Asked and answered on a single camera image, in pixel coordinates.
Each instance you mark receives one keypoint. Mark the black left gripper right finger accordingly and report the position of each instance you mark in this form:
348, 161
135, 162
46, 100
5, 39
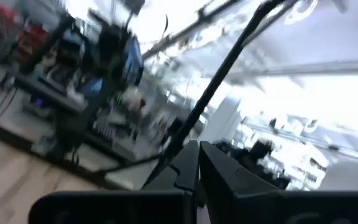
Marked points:
228, 193

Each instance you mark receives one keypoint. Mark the black rig strut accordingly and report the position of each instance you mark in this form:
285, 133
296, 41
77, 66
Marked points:
185, 31

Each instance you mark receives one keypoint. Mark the keyboard with coloured keys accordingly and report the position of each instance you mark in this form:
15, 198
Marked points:
104, 130

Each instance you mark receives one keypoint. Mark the grey desk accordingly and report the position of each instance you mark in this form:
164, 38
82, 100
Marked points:
48, 90

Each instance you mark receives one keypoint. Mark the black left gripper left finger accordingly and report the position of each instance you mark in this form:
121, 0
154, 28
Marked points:
185, 174

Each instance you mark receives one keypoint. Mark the blue-screen monitor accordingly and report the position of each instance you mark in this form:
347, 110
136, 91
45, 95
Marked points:
133, 59

